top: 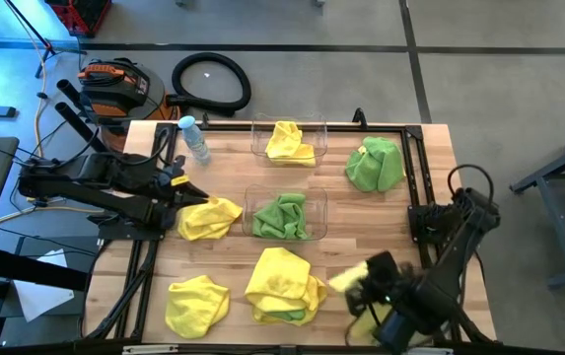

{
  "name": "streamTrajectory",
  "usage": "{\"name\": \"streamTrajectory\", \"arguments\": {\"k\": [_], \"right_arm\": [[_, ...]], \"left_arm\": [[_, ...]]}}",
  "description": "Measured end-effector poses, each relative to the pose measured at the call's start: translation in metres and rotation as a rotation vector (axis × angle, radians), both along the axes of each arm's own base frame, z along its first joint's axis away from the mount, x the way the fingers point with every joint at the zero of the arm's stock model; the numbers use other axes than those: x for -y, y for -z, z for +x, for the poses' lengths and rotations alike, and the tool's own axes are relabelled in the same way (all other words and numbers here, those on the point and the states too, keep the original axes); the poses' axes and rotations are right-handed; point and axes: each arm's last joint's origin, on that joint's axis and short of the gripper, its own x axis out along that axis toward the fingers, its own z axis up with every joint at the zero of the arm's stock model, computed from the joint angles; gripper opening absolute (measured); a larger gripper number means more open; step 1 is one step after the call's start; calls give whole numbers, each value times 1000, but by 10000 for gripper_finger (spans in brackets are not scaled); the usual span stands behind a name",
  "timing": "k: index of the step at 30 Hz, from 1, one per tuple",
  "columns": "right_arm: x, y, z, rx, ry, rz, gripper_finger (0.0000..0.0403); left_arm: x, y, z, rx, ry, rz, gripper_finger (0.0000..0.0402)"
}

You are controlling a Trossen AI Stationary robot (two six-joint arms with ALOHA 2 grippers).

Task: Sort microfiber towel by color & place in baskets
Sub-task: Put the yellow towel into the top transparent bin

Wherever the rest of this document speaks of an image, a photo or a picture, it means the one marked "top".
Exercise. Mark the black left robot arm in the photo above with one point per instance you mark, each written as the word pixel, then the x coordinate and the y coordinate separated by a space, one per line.
pixel 65 177

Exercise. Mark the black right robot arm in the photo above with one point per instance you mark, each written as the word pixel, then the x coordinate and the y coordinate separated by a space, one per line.
pixel 452 268

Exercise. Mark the red and black toolbox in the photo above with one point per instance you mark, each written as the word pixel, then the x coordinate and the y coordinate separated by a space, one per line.
pixel 82 15

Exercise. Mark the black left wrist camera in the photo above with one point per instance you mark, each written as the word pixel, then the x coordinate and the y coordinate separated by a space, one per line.
pixel 177 166

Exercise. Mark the black tripod stand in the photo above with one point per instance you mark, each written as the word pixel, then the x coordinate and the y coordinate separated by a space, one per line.
pixel 40 35

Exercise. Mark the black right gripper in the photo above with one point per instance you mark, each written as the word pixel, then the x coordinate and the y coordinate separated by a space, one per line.
pixel 385 281

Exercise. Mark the light blue spray bottle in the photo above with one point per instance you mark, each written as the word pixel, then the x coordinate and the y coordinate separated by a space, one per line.
pixel 195 143

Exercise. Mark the clear plastic basket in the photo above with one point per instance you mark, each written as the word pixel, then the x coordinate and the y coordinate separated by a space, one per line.
pixel 319 217
pixel 321 148

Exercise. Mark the blue-grey metal table frame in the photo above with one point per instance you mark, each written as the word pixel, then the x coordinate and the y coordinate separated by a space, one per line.
pixel 558 170

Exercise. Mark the black table rig frame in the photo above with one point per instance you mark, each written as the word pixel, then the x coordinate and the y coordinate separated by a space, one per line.
pixel 385 129

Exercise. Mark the silver metal bracket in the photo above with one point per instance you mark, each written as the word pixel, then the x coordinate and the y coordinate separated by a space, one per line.
pixel 149 349

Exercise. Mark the yellow microfiber towel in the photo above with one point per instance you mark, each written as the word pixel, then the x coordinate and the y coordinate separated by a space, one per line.
pixel 277 276
pixel 316 296
pixel 362 149
pixel 348 278
pixel 195 308
pixel 208 219
pixel 284 143

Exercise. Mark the black table clamp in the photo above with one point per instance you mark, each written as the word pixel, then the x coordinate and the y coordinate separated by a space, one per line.
pixel 360 117

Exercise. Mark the green microfiber towel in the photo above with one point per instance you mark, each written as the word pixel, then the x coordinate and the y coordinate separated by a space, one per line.
pixel 287 315
pixel 375 165
pixel 279 217

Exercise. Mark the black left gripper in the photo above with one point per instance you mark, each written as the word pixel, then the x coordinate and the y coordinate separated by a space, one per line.
pixel 171 194

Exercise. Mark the white paper sheet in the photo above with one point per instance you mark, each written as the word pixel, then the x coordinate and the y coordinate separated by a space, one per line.
pixel 40 296

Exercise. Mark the orange and black shop vacuum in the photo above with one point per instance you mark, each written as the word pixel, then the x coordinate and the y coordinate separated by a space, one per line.
pixel 114 93

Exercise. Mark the black vacuum wand tube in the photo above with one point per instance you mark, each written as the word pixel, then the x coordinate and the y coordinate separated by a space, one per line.
pixel 77 123
pixel 70 91

